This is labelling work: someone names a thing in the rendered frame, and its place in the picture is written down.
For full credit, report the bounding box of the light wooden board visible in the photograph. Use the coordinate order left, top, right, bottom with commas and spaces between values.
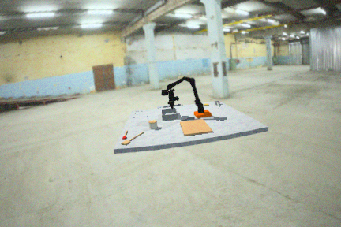
180, 120, 212, 136

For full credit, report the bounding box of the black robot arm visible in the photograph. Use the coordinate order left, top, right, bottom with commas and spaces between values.
161, 76, 204, 114

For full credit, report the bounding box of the wooden spoon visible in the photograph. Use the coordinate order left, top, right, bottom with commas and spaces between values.
121, 131, 144, 145

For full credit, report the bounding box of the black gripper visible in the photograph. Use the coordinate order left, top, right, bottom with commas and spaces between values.
168, 95, 176, 109

